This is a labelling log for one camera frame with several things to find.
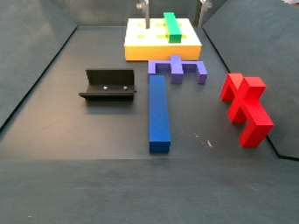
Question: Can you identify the blue long bar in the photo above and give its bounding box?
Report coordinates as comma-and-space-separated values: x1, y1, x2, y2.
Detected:
148, 75, 171, 153

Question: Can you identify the yellow slotted board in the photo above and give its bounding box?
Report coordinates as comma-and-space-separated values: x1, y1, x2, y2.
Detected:
124, 18, 201, 61

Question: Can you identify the purple comb-shaped block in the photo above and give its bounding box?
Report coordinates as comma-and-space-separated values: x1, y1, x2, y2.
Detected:
147, 55, 208, 84

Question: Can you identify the red cross-shaped block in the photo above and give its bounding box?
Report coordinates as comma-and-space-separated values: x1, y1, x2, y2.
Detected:
220, 73, 275, 148

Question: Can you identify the green long bar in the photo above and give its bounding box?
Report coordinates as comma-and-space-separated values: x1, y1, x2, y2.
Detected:
163, 12, 183, 44

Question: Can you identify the metal stand at right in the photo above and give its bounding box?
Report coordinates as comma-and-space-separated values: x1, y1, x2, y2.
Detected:
197, 0, 212, 26

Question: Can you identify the black angle bracket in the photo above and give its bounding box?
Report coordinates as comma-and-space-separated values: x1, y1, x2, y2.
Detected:
78, 68, 136, 101

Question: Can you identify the grey metal camera post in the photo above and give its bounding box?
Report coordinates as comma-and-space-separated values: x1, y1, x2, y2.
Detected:
136, 0, 149, 28

